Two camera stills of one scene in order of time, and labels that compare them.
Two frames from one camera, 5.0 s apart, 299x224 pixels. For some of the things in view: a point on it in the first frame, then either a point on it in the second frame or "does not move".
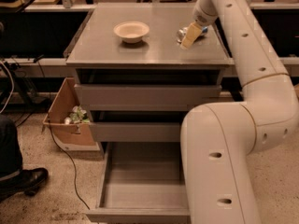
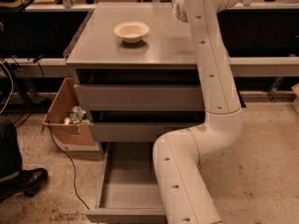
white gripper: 202,18 → 178,9
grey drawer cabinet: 134,78 does not move
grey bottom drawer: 142,183 does not move
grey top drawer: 148,90 does not move
